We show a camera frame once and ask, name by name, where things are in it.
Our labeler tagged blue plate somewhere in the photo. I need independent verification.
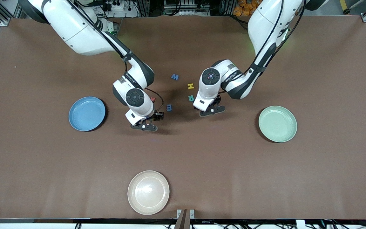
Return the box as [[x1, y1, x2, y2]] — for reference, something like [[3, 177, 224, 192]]
[[68, 96, 106, 132]]

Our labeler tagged pale green plate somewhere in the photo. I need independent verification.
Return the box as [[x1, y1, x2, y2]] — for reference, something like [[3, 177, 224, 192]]
[[258, 106, 298, 143]]

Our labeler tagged beige plate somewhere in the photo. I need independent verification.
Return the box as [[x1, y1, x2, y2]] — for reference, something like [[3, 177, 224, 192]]
[[127, 170, 170, 215]]

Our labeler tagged orange packaged goods pile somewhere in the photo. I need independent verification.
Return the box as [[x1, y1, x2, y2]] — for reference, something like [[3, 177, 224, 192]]
[[233, 0, 264, 17]]

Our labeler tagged grey equipment rack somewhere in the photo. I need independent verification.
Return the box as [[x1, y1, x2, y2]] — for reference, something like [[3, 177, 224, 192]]
[[163, 0, 210, 16]]

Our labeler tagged white power strip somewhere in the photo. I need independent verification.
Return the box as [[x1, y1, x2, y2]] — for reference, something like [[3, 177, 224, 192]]
[[102, 0, 139, 18]]

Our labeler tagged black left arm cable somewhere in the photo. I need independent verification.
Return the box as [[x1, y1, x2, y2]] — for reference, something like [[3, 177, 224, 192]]
[[221, 0, 306, 94]]

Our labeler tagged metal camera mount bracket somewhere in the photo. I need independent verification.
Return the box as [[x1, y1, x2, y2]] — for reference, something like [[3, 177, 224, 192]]
[[174, 209, 195, 229]]

